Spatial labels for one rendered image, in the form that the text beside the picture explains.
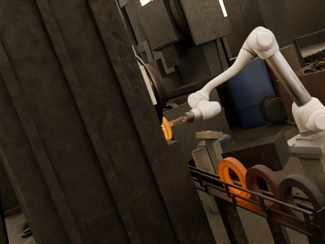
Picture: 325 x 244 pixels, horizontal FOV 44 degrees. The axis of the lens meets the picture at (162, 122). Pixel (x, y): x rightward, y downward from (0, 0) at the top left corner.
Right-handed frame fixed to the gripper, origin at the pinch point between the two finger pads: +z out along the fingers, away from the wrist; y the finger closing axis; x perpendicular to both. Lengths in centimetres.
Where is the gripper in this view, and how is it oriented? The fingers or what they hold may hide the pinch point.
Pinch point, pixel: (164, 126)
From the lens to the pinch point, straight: 265.5
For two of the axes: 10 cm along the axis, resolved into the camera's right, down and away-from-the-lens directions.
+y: -2.9, -0.1, 9.6
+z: -9.1, 3.2, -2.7
